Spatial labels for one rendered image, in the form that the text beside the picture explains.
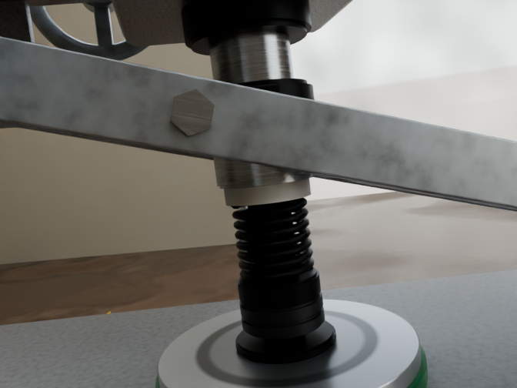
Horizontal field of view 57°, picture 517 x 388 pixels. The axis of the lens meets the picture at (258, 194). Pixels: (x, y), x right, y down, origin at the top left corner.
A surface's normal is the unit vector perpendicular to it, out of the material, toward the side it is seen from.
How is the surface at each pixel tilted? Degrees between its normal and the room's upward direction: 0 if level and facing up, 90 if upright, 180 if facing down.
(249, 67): 90
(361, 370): 0
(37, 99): 90
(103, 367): 0
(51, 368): 0
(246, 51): 90
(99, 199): 90
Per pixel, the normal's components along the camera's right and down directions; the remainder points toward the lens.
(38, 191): -0.18, 0.11
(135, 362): -0.12, -0.99
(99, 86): 0.19, 0.07
